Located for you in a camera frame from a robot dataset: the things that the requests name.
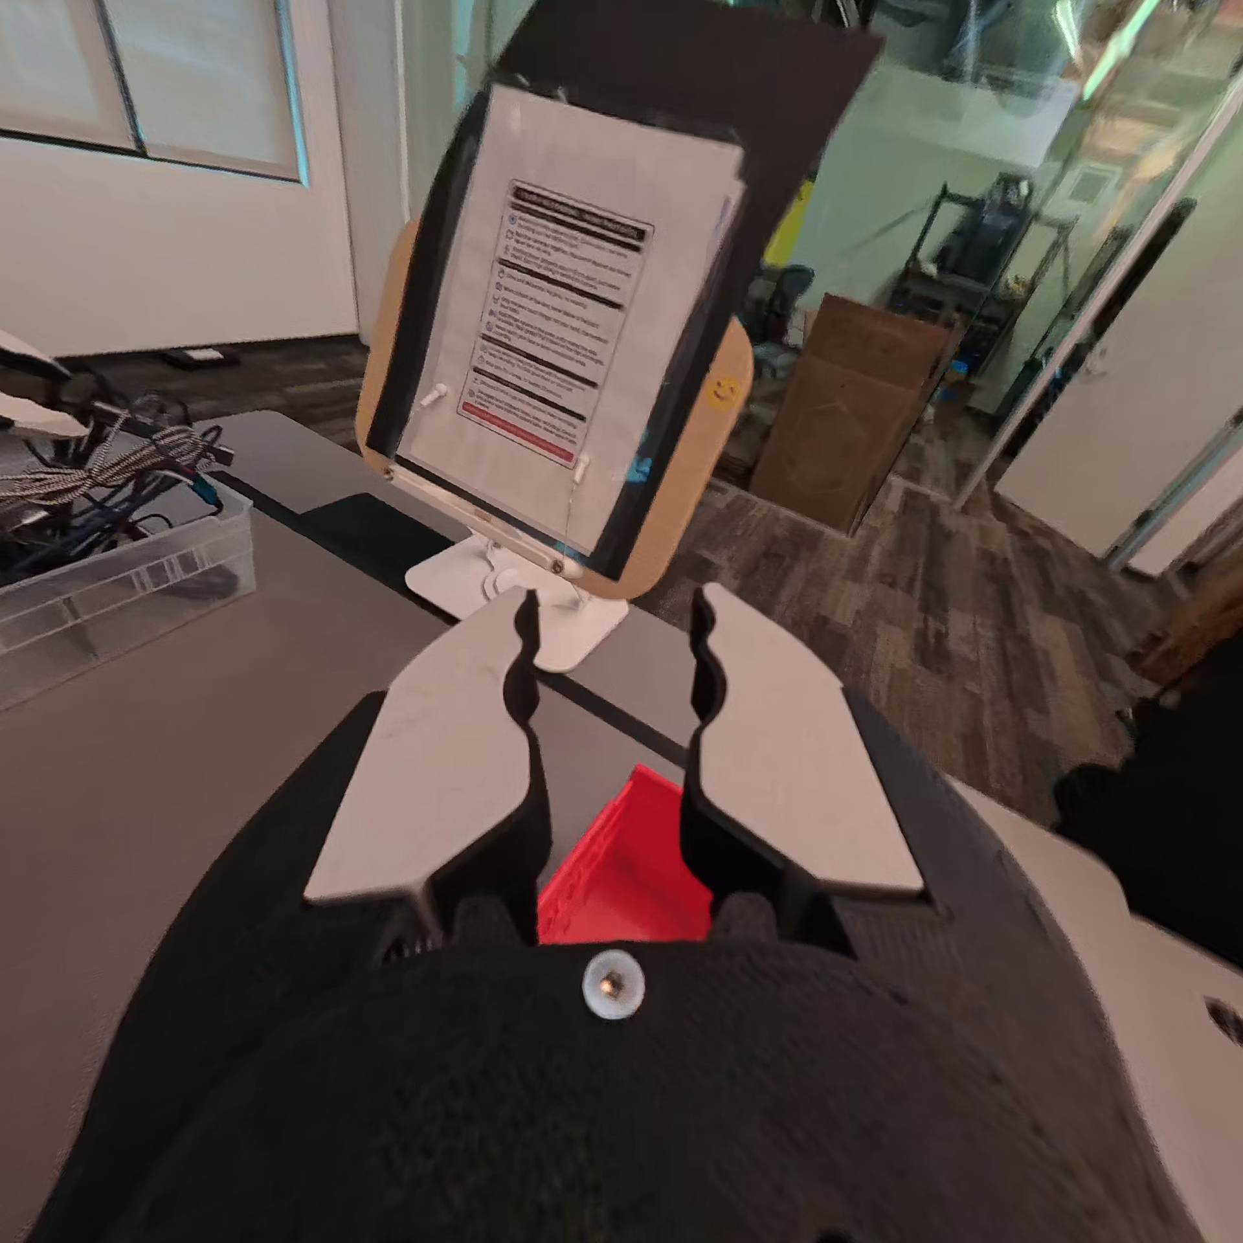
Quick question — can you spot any black metal rack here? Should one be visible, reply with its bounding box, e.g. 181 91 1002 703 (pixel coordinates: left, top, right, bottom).
888 174 1082 336

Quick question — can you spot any instruction sheet on stand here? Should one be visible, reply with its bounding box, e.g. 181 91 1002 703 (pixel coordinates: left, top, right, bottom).
372 0 887 587

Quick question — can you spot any white framed window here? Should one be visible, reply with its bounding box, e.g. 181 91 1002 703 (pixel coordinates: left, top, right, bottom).
0 0 314 187

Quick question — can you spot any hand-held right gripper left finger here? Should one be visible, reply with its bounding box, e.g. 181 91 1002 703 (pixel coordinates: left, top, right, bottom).
301 590 555 905

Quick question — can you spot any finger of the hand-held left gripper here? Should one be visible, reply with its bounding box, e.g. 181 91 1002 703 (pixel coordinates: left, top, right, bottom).
0 331 73 382
0 391 92 439

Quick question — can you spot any clear plastic bin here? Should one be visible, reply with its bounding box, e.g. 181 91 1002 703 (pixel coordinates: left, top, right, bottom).
0 428 259 712

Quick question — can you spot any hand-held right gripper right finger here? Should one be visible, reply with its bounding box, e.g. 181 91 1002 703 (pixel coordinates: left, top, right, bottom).
680 581 928 900

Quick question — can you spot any dark bulky object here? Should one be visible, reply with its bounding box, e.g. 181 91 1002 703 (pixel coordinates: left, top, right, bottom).
1054 637 1243 964

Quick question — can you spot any black white braided cable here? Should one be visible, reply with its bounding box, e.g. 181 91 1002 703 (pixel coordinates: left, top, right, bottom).
0 413 237 511

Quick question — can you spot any brown cardboard box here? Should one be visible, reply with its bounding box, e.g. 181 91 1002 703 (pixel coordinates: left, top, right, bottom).
751 292 964 538

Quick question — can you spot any red plastic bin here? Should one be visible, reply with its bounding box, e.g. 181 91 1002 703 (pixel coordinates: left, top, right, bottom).
538 764 717 946

